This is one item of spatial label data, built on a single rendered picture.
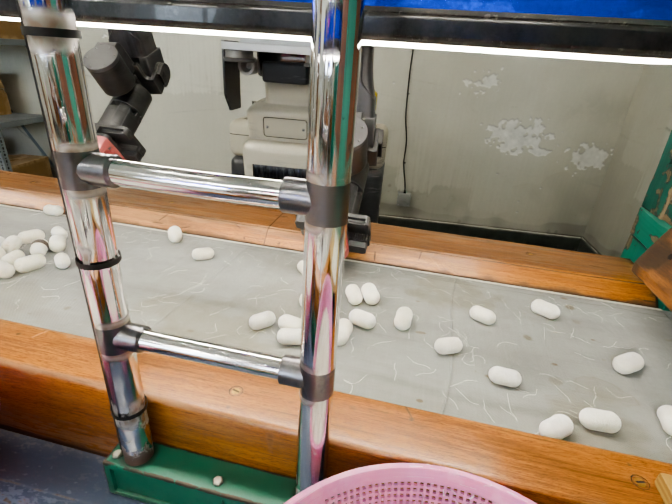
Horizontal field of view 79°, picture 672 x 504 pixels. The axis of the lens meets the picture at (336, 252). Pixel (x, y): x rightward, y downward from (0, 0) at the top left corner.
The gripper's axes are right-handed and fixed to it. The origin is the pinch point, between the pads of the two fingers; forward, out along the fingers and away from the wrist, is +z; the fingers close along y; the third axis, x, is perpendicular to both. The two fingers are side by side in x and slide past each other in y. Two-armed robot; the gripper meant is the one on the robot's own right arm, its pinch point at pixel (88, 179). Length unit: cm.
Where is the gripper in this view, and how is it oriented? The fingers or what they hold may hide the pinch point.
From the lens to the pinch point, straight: 80.5
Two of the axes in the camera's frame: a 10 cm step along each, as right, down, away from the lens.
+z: -2.2, 9.0, -3.9
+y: 9.7, 1.6, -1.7
